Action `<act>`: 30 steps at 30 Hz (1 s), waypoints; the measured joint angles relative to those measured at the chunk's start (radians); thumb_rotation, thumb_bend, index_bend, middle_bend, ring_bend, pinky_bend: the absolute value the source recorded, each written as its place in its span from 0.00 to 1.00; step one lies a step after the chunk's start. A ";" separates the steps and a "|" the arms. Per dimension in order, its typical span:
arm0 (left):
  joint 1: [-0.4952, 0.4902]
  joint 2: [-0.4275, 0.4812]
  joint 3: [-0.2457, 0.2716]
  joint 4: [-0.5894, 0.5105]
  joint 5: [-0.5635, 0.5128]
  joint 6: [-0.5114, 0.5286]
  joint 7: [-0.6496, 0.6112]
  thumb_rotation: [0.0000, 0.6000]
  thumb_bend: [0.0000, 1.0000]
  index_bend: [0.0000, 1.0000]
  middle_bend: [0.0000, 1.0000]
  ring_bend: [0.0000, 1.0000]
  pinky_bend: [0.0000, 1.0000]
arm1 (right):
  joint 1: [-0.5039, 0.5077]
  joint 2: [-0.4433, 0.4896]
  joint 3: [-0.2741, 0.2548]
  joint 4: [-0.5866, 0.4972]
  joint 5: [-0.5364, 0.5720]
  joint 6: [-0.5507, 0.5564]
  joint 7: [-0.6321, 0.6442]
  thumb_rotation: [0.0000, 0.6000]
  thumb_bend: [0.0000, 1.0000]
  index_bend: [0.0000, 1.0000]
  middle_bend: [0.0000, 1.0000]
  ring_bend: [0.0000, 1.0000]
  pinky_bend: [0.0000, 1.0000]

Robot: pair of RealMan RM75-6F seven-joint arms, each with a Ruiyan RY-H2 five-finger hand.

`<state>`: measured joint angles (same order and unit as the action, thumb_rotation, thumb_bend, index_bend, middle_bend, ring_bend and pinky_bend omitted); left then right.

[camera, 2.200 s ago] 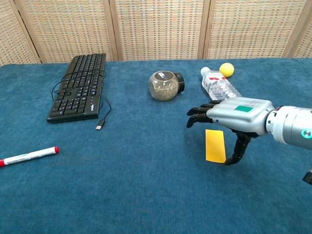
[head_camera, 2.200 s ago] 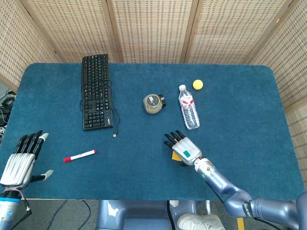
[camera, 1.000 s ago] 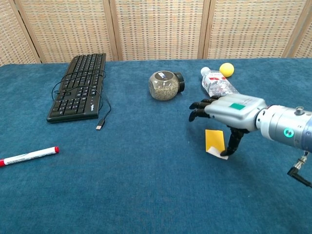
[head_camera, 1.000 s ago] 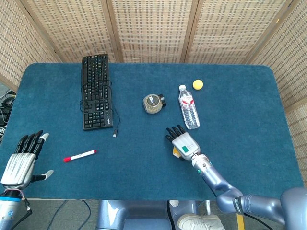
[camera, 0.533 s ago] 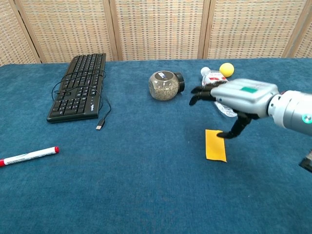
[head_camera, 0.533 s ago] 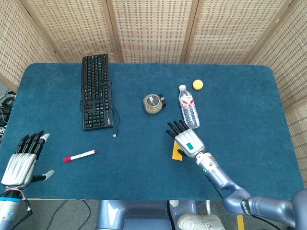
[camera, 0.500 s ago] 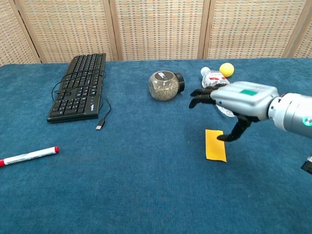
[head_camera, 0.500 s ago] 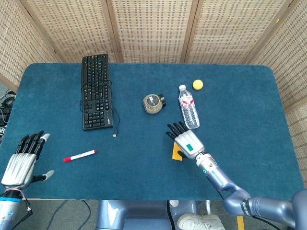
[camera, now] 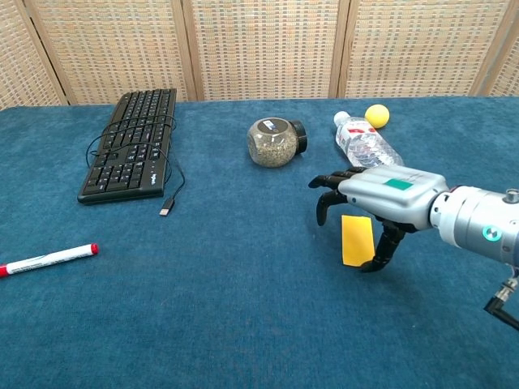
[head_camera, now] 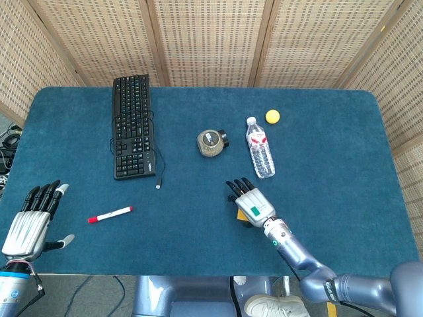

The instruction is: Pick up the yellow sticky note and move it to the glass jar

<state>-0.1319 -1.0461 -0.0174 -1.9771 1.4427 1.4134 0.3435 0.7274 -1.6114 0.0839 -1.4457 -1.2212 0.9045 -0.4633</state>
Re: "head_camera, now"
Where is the blue floor cable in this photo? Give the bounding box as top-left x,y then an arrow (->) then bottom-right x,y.
62,275 -> 126,317

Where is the clear plastic water bottle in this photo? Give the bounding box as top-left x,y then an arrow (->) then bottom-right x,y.
245,116 -> 277,180

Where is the black USB keyboard cable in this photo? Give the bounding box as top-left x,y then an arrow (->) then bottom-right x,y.
110,110 -> 167,190

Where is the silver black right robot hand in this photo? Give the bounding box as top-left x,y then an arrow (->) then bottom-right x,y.
225,177 -> 277,229

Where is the blue plush table cloth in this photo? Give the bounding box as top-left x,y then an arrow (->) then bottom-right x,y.
0,86 -> 420,277

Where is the blue-grey robot torso base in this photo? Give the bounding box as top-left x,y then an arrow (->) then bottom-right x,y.
132,275 -> 305,317

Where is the red white marker pen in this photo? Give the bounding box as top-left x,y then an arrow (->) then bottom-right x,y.
87,206 -> 134,225

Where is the white sneaker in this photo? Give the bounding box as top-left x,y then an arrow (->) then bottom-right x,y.
243,295 -> 311,317

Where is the black computer keyboard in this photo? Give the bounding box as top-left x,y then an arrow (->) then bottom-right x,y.
112,73 -> 157,181

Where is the black cable bundle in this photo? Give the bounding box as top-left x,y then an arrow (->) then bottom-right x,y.
0,122 -> 24,194

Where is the round glass jar black lid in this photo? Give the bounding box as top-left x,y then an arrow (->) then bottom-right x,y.
196,129 -> 230,157

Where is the black velcro strap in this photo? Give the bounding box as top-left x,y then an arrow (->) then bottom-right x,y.
323,279 -> 342,304

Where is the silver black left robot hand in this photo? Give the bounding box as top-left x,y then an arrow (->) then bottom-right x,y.
1,180 -> 75,262

